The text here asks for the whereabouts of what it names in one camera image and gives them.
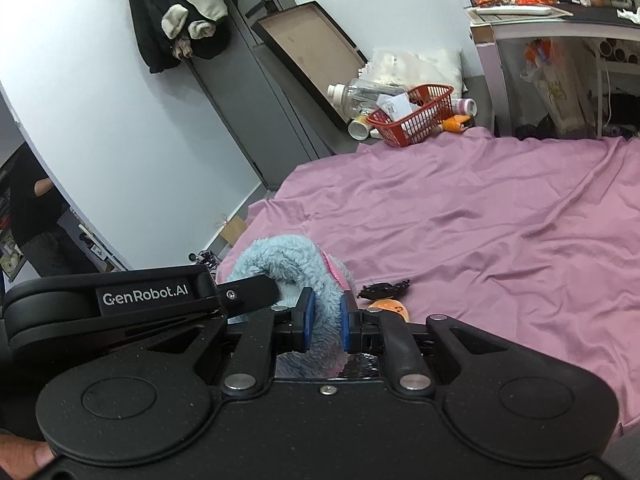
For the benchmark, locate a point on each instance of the small brown paper bag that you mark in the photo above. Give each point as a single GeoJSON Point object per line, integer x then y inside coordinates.
{"type": "Point", "coordinates": [232, 228]}

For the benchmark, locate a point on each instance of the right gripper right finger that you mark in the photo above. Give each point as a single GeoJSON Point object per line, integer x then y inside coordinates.
{"type": "Point", "coordinates": [396, 344]}

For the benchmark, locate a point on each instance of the black sequin fabric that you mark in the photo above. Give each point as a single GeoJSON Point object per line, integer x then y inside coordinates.
{"type": "Point", "coordinates": [384, 290]}

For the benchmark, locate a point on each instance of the hamburger plush toy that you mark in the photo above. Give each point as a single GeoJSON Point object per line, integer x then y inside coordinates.
{"type": "Point", "coordinates": [390, 305]}

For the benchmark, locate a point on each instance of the orange black tool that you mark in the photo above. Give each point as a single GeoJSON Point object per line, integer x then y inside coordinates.
{"type": "Point", "coordinates": [457, 123]}

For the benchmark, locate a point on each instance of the red plastic basket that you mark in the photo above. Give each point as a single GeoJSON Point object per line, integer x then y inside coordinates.
{"type": "Point", "coordinates": [415, 115]}

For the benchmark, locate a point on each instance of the pink bed sheet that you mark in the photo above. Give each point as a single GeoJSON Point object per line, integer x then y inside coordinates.
{"type": "Point", "coordinates": [534, 241]}

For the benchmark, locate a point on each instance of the light blue plush toy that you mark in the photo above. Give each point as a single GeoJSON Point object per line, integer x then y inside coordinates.
{"type": "Point", "coordinates": [295, 262]}

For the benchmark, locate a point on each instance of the white desk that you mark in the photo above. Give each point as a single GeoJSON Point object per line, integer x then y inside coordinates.
{"type": "Point", "coordinates": [604, 36]}

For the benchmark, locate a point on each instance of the framed cardboard board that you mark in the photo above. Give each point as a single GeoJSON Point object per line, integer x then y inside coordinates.
{"type": "Point", "coordinates": [315, 49]}

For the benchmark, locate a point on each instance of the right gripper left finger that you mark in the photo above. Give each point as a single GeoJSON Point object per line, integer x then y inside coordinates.
{"type": "Point", "coordinates": [265, 335]}

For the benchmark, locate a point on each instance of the operator right hand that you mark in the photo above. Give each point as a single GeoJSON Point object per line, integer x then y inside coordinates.
{"type": "Point", "coordinates": [21, 458]}

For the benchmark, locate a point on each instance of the penguin plush on door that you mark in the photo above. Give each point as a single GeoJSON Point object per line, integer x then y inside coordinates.
{"type": "Point", "coordinates": [171, 31]}

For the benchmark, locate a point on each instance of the white pink bottle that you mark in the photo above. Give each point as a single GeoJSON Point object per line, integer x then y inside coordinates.
{"type": "Point", "coordinates": [465, 107]}

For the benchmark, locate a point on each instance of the printed shopping bag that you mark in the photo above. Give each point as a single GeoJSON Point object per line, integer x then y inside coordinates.
{"type": "Point", "coordinates": [551, 69]}

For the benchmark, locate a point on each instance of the white paper cup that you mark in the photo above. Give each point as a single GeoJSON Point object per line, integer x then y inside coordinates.
{"type": "Point", "coordinates": [360, 129]}

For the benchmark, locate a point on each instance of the clear plastic water bottle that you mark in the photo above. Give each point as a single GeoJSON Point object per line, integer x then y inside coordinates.
{"type": "Point", "coordinates": [358, 95]}

